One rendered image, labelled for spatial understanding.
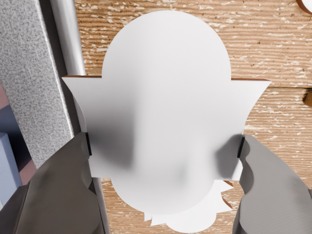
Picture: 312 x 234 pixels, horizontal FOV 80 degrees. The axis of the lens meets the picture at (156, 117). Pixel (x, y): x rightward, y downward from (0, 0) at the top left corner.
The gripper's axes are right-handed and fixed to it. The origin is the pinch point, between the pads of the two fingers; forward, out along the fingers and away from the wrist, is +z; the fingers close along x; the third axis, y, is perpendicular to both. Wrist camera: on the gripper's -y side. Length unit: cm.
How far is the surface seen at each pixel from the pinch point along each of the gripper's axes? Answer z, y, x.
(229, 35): 11.9, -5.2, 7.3
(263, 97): 11.9, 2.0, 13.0
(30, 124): 14.2, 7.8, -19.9
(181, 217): 7.1, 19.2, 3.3
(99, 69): 10.8, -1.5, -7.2
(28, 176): 106, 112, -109
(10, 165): 19.2, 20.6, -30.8
